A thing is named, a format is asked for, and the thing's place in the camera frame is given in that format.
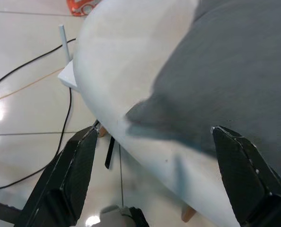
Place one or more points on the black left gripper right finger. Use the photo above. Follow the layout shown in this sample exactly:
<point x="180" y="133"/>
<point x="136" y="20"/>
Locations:
<point x="244" y="175"/>

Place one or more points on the white plastic chair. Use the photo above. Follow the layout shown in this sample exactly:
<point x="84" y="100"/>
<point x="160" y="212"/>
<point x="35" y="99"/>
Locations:
<point x="121" y="71"/>

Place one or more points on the white router with antenna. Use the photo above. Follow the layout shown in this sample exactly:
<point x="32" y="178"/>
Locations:
<point x="68" y="75"/>

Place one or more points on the grey cushion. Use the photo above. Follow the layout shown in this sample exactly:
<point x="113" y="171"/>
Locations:
<point x="225" y="71"/>

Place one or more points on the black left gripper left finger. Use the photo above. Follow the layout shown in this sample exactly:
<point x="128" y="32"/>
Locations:
<point x="72" y="170"/>

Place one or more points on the orange white patterned bag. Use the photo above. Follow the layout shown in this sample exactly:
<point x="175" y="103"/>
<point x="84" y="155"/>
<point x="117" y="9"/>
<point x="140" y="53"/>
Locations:
<point x="83" y="7"/>

